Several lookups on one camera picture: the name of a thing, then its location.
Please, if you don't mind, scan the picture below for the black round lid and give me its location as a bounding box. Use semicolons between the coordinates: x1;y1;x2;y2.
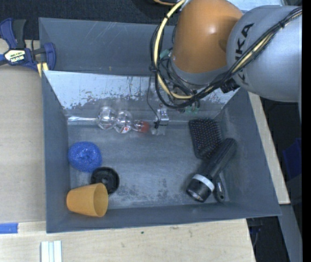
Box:
90;166;121;195

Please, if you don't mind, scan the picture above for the blue mesh scrubber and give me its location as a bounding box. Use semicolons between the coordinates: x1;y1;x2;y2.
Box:
68;141;103;173

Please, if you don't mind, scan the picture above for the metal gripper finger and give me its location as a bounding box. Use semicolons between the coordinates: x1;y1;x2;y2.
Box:
151;120;170;135
157;108;170;121

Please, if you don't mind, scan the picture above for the black flashlight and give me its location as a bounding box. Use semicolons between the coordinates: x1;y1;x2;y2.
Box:
186;138;238;203

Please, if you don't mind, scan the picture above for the grey metal bin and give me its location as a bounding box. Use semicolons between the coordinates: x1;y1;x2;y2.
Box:
38;17;283;234

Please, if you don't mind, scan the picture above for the orange plastic cup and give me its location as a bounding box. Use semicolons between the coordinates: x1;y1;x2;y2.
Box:
65;182;109;218

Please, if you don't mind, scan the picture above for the clear glass bulb ornament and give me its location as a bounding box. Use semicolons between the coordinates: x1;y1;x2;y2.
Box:
68;106;151;135

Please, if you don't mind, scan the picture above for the black hairbrush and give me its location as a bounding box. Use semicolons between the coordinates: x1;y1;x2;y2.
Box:
188;117;226;203

